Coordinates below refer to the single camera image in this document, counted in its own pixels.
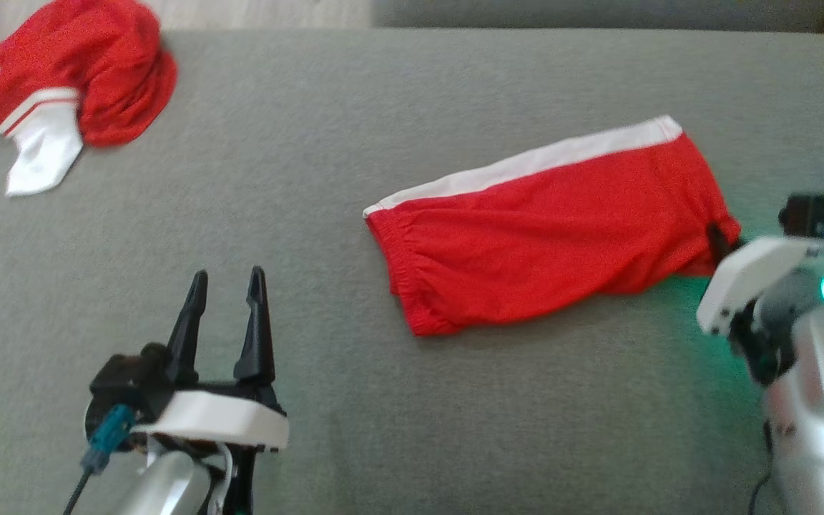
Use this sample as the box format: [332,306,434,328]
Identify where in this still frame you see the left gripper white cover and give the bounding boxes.
[133,266,290,452]

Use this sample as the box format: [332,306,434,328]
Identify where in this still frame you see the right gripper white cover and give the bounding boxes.
[696,222,824,388]

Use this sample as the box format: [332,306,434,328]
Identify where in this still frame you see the red shorts with white stripe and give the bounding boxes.
[363,114,743,338]

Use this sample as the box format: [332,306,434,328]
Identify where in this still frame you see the red basketball jersey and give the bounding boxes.
[0,0,178,197]

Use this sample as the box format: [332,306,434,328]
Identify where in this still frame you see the large grey sofa seat cushion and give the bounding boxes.
[0,27,824,515]

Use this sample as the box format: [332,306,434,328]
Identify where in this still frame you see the small grey sofa cushion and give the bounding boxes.
[371,0,824,33]

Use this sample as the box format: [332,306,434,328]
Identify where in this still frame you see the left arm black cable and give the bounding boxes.
[62,465,97,515]

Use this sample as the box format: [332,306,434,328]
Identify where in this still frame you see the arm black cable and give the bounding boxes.
[747,421,776,515]
[62,465,97,515]

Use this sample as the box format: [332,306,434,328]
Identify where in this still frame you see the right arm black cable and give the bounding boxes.
[747,421,776,515]

